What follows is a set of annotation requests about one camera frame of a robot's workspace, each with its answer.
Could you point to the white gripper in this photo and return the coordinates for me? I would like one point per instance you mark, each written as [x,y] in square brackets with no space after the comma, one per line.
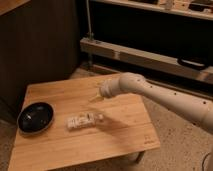
[108,89]

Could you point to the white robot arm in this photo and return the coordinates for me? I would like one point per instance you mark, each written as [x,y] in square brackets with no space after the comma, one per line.
[197,110]

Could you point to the black ceramic bowl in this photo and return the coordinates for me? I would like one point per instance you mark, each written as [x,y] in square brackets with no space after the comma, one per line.
[35,118]

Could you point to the wooden side table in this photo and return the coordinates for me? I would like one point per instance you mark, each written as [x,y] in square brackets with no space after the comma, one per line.
[126,127]

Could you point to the long wooden beam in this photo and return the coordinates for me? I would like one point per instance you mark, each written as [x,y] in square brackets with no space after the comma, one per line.
[145,59]

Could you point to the metal pole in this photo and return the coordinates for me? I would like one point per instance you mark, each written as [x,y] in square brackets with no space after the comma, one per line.
[90,34]

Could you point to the wooden shelf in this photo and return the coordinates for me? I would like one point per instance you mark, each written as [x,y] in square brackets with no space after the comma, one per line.
[167,8]

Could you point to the black handle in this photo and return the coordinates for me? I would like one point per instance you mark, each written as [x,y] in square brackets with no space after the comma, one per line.
[192,65]

